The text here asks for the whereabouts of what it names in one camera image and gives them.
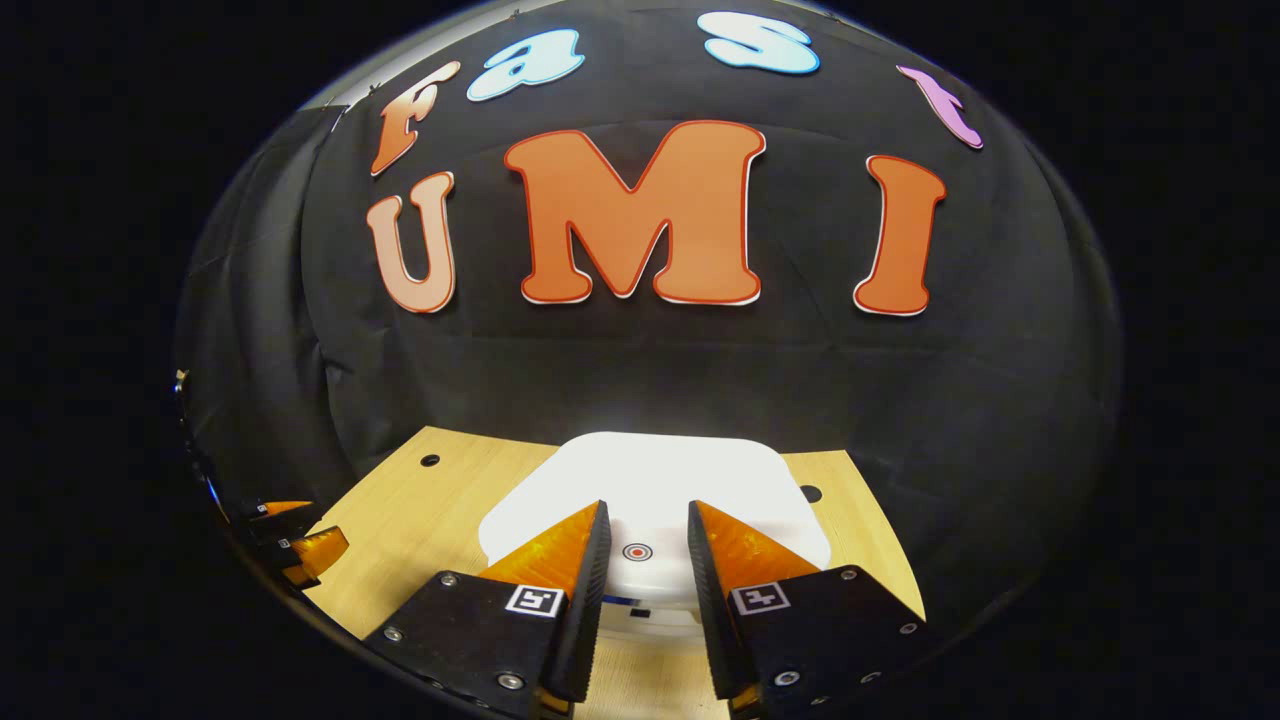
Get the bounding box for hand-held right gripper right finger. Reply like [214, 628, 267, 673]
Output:
[687, 500, 941, 716]

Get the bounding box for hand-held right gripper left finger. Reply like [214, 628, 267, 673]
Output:
[362, 500, 613, 719]

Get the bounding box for white desktop garbage bin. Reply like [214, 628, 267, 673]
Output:
[478, 432, 833, 641]

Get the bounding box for wooden desktop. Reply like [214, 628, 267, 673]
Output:
[300, 427, 926, 720]

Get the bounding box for black backdrop cloth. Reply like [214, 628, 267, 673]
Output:
[175, 0, 1126, 621]

